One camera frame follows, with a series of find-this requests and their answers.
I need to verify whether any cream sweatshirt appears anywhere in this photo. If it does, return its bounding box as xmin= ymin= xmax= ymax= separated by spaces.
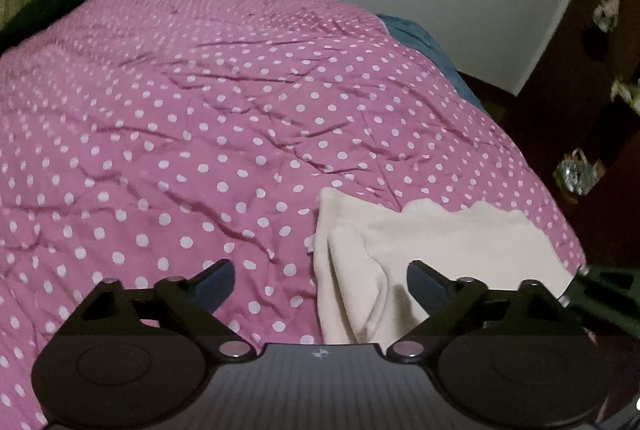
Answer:
xmin=312 ymin=186 xmax=576 ymax=345

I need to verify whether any pink polka-dot blanket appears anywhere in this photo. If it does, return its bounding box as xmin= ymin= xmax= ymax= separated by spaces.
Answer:
xmin=0 ymin=0 xmax=588 ymax=430

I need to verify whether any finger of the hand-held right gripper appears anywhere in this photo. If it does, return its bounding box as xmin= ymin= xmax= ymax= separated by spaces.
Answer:
xmin=557 ymin=262 xmax=640 ymax=328

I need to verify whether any silver ornament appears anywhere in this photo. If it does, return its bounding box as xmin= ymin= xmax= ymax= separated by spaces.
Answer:
xmin=554 ymin=148 xmax=598 ymax=196

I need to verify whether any white floral ornament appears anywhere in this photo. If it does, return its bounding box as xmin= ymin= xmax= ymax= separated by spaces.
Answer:
xmin=611 ymin=77 xmax=640 ymax=103
xmin=592 ymin=0 xmax=621 ymax=33

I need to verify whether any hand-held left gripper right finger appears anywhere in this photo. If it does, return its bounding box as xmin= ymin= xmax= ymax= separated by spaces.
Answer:
xmin=385 ymin=259 xmax=587 ymax=364

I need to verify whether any blue blanket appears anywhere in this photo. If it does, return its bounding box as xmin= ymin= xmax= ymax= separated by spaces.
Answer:
xmin=375 ymin=13 xmax=483 ymax=111

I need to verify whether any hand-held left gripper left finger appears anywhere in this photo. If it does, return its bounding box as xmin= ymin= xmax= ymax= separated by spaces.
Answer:
xmin=60 ymin=259 xmax=253 ymax=364

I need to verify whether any dark cloth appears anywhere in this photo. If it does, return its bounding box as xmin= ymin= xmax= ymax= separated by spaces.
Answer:
xmin=0 ymin=0 xmax=117 ymax=53

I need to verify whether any dark wooden headboard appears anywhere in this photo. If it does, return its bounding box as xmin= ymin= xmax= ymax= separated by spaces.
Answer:
xmin=460 ymin=0 xmax=640 ymax=341

